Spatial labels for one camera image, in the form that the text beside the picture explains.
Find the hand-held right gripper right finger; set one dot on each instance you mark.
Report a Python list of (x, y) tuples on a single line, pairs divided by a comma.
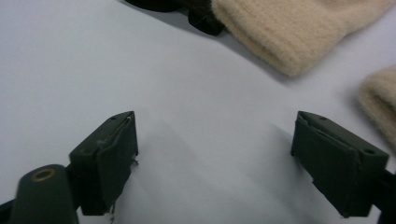
[(339, 168)]

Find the black glove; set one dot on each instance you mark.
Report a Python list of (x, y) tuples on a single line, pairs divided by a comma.
[(205, 18)]

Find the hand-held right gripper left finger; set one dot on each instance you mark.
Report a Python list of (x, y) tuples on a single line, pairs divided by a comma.
[(102, 161)]

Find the beige knit glove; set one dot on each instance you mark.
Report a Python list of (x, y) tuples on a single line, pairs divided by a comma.
[(295, 31), (381, 102)]

